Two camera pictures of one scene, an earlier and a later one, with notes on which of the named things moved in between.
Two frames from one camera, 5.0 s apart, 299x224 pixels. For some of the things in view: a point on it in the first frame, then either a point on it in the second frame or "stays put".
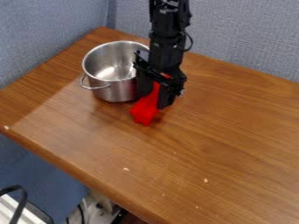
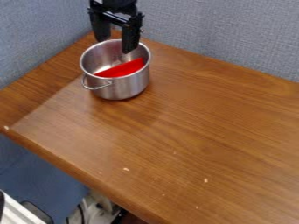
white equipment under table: [94, 211] stays put
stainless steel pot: [111, 76] stays put
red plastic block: [145, 111] → [123, 70]
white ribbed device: [33, 215] stays put
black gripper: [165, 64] → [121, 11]
